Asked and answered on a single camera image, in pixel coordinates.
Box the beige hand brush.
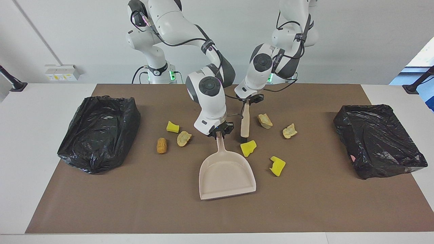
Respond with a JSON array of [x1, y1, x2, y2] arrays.
[[239, 100, 251, 143]]

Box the beige orange layered bread piece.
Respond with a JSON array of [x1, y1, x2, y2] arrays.
[[257, 113, 273, 130]]

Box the beige plastic dustpan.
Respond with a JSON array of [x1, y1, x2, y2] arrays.
[[199, 131, 257, 200]]

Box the black bag lined bin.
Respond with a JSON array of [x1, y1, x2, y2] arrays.
[[57, 95, 141, 175]]

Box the black bag bin pink spot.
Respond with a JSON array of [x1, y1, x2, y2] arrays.
[[333, 104, 428, 180]]

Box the round beige bread piece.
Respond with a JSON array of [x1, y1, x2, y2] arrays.
[[177, 131, 192, 147]]

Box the brown table mat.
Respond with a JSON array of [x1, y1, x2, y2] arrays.
[[25, 84, 434, 234]]

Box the black clamp stand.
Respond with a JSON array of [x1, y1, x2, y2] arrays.
[[402, 65, 434, 95], [0, 64, 28, 93]]

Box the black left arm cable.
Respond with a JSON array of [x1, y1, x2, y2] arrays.
[[263, 10, 314, 93]]

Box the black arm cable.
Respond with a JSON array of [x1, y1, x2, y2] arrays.
[[134, 10, 245, 120], [263, 10, 314, 93]]

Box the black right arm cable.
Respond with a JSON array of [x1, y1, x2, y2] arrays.
[[134, 10, 245, 120]]

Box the white wall socket box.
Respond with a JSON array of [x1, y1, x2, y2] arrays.
[[45, 64, 81, 82]]

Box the white wall cable conduit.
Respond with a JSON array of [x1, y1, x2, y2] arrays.
[[13, 0, 65, 66]]

